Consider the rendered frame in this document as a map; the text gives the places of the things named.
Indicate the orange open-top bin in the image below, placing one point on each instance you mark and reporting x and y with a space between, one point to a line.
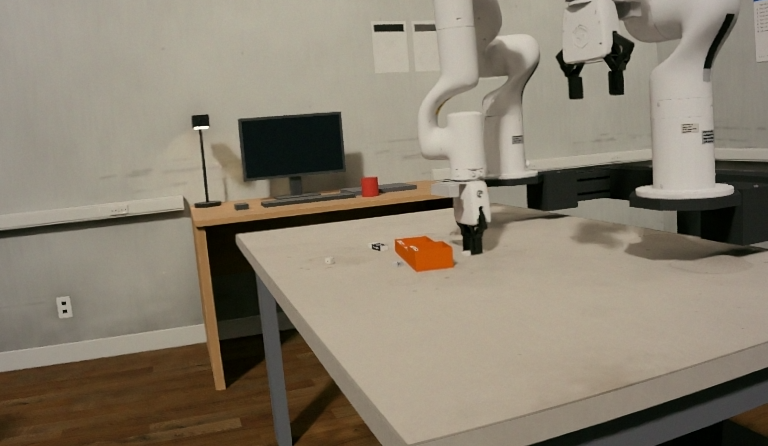
424 254

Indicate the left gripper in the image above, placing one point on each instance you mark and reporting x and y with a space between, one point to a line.
589 29

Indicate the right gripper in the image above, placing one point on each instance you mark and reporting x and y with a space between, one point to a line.
467 212

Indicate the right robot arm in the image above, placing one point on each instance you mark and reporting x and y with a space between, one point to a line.
462 35

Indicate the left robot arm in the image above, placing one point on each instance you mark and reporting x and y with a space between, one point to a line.
682 130

